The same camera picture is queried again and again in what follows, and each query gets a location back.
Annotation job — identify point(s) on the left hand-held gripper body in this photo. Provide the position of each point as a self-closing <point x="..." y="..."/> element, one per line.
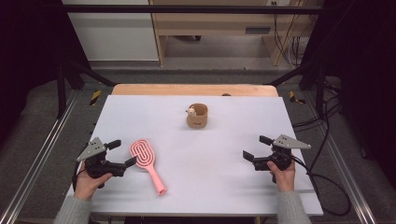
<point x="93" y="149"/>

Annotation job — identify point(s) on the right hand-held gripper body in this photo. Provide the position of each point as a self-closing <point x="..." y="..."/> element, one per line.
<point x="281" y="157"/>

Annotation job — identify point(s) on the pink hairbrush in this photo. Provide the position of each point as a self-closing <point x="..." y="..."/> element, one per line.
<point x="144" y="152"/>

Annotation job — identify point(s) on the brown cup with animal figure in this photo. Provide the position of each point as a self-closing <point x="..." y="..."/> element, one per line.
<point x="197" y="119"/>

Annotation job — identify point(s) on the person's right hand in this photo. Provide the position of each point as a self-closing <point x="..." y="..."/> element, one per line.
<point x="285" y="180"/>

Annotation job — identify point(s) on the person's left hand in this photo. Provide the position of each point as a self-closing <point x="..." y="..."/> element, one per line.
<point x="85" y="186"/>

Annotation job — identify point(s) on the yellow black floor tape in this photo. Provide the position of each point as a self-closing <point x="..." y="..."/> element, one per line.
<point x="95" y="97"/>
<point x="294" y="97"/>

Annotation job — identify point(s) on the white cabinet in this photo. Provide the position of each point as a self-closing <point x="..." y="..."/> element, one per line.
<point x="115" y="34"/>

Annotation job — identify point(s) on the black curtain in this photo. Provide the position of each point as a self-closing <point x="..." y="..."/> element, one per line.
<point x="28" y="46"/>
<point x="364" y="62"/>

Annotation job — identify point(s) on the wooden desk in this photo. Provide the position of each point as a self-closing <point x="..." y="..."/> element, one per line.
<point x="214" y="25"/>

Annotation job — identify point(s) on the metal floor rail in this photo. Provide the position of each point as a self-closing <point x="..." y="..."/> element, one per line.
<point x="348" y="180"/>
<point x="37" y="158"/>

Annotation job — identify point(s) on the black frame leg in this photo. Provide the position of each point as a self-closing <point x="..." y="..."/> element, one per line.
<point x="319" y="87"/>
<point x="61" y="90"/>

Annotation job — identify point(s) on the black horizontal frame bar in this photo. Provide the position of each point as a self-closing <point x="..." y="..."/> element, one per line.
<point x="186" y="9"/>

